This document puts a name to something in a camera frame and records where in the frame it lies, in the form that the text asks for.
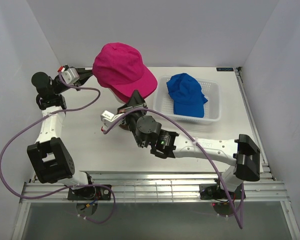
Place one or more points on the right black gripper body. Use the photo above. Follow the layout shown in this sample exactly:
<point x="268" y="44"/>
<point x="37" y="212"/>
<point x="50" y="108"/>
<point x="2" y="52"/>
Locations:
<point x="131" y="120"/>

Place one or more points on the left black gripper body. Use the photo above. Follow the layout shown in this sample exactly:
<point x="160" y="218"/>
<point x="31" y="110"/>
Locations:
<point x="58" y="88"/>

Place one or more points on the pink cap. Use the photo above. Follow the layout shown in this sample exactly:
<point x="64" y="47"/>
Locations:
<point x="119" y="66"/>
<point x="124" y="94"/>

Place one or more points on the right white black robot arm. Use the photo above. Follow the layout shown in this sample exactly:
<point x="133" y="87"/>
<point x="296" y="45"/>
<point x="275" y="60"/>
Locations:
<point x="241" y="155"/>

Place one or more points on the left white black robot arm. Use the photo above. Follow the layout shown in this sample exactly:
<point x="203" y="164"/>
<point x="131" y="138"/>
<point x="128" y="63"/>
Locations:
<point x="49" y="156"/>

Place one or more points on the brown round wooden stand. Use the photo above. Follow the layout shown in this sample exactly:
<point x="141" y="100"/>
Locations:
<point x="124" y="126"/>

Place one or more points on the cream foam mannequin head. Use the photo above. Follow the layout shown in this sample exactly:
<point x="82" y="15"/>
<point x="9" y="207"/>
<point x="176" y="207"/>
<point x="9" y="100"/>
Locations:
<point x="117" y="98"/>

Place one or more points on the white plastic basket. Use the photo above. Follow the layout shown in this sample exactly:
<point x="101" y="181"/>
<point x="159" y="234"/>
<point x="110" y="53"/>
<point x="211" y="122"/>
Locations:
<point x="164" y="104"/>

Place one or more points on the blue cap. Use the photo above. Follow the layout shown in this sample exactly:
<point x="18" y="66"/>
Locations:
<point x="187" y="96"/>

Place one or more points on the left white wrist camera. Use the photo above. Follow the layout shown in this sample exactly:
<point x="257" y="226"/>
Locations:
<point x="68" y="74"/>

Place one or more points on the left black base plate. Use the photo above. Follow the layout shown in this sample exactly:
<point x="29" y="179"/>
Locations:
<point x="90" y="193"/>

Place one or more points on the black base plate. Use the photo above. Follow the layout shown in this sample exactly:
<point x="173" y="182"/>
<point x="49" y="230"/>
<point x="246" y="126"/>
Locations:
<point x="214" y="192"/>
<point x="90" y="193"/>

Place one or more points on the aluminium rail frame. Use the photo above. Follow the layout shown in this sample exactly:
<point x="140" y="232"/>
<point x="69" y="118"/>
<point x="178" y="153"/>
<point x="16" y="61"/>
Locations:
<point x="136" y="174"/>

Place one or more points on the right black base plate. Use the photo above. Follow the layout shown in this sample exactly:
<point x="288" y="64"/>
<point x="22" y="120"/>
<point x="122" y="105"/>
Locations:
<point x="214" y="192"/>

